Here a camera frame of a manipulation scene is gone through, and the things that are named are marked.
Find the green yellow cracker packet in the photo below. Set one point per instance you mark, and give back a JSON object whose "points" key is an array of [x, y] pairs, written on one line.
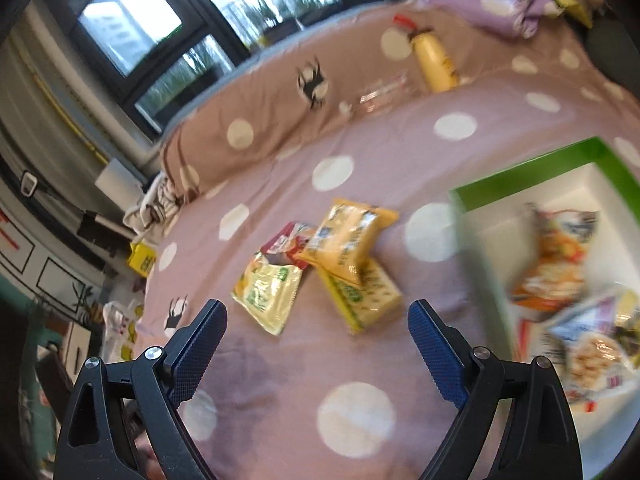
{"points": [[370, 297]]}

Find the white peanut packet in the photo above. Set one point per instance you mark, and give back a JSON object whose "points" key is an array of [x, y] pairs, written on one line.
{"points": [[595, 355]]}

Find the clear plastic bottle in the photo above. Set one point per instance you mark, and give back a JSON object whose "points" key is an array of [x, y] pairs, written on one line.
{"points": [[382, 97]]}

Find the yellow box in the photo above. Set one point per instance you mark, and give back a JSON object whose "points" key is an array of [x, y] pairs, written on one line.
{"points": [[141, 259]]}

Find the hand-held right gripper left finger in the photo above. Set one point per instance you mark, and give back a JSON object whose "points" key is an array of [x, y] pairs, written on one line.
{"points": [[192, 355]]}

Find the orange snack packet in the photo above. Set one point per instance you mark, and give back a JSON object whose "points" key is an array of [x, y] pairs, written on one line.
{"points": [[555, 260]]}

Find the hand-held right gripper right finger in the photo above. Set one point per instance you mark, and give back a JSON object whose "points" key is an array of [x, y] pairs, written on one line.
{"points": [[440, 355]]}

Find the white plastic bag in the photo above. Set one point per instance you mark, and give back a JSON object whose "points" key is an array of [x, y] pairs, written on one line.
{"points": [[117, 322]]}

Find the white paper roll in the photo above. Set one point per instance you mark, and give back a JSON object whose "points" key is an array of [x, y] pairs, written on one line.
{"points": [[116, 181]]}

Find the pink dotted bedsheet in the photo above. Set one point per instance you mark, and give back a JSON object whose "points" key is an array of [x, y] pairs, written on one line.
{"points": [[285, 395]]}

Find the green cardboard box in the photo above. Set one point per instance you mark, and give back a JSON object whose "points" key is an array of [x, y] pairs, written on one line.
{"points": [[482, 240]]}

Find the black framed window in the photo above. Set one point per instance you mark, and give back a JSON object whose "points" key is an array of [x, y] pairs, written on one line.
{"points": [[165, 50]]}

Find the brown dotted pillow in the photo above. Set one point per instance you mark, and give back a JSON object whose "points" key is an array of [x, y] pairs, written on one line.
{"points": [[270, 110]]}

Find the red snack packet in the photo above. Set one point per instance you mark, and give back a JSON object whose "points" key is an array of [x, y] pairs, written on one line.
{"points": [[286, 241]]}

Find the black and white pole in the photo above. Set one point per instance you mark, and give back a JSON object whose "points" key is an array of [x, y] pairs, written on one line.
{"points": [[97, 227]]}

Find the yellow snack packet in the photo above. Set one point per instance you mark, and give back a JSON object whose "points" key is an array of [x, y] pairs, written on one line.
{"points": [[347, 240]]}

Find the striped white cloth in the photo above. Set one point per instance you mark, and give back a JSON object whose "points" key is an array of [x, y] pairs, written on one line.
{"points": [[155, 205]]}

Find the yellow-green snack packet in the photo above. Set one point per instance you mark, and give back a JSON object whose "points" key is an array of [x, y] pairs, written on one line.
{"points": [[627, 317], [267, 292]]}

